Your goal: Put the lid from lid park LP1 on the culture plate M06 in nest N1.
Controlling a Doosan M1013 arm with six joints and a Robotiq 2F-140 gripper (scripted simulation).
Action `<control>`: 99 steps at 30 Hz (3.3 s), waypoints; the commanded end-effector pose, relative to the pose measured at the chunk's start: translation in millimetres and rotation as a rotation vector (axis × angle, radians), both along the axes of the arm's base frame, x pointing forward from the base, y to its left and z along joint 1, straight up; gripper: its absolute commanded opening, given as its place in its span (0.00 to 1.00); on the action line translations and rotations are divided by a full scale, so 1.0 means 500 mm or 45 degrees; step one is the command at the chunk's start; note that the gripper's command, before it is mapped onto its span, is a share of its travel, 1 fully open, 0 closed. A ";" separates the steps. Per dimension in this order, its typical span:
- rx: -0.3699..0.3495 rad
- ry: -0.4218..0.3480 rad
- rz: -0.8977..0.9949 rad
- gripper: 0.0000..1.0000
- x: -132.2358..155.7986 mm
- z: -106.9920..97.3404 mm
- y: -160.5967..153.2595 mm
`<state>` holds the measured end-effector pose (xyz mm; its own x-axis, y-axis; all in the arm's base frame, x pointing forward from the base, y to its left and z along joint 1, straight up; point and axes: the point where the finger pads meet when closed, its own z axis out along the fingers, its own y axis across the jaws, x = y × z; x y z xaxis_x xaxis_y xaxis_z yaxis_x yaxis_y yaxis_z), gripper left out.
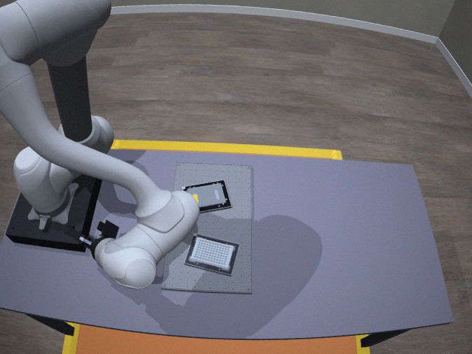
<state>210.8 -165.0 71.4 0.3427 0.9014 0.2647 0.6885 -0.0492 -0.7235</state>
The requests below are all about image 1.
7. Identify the black rectangular frame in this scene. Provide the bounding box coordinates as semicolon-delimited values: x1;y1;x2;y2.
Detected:
182;180;232;213

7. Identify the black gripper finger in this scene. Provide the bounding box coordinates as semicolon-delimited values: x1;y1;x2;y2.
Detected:
64;225;96;251

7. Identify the dark grey rectangular frame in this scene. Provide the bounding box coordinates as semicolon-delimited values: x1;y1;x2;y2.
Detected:
184;233;240;276

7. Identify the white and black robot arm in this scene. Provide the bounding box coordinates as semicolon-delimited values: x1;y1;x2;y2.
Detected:
0;0;200;290

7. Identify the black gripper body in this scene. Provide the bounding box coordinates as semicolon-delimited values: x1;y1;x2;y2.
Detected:
88;237;106;259

